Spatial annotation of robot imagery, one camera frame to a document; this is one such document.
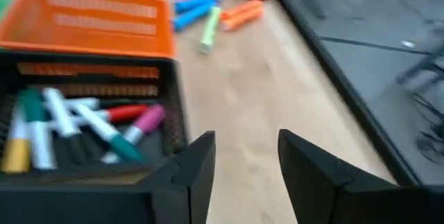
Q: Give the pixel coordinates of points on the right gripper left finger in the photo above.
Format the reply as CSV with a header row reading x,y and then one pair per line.
x,y
156,203

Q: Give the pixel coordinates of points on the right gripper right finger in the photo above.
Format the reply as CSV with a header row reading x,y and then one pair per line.
x,y
329,196

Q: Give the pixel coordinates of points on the teal-capped white marker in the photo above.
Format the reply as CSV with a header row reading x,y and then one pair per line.
x,y
121,146
34,127

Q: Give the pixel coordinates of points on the pink-capped white marker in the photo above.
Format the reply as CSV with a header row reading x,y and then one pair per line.
x,y
149,120

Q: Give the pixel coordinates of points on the red-capped white marker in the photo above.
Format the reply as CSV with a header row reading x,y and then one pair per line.
x,y
126,112

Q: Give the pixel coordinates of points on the yellow-capped white marker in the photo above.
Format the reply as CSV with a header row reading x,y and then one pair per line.
x,y
15,151

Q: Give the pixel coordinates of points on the pale yellow thick highlighter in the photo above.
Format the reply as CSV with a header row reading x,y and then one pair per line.
x,y
211,30

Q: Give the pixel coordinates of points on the orange thick highlighter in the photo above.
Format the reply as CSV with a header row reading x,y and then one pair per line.
x,y
243,19
243,8

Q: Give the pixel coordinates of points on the black plastic basket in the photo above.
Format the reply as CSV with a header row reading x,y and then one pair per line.
x,y
173,113

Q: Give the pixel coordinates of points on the orange plastic basket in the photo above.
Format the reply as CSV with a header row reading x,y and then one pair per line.
x,y
86,40

